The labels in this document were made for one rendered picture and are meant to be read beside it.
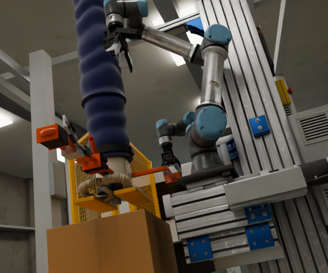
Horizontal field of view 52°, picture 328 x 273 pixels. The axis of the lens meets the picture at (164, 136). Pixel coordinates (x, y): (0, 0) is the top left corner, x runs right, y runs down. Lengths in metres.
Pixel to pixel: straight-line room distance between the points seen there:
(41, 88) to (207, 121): 2.44
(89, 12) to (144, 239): 1.31
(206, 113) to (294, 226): 0.58
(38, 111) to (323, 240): 2.69
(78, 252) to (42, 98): 2.27
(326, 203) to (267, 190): 0.33
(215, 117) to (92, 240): 0.66
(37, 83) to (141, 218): 2.48
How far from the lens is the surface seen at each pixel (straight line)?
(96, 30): 1.98
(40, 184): 3.14
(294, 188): 1.19
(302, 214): 1.50
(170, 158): 1.89
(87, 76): 1.84
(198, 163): 1.37
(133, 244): 1.31
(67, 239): 1.40
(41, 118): 3.36
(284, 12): 4.20
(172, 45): 1.65
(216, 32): 1.52
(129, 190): 1.48
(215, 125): 1.28
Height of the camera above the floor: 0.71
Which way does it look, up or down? 22 degrees up
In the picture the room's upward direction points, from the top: 11 degrees counter-clockwise
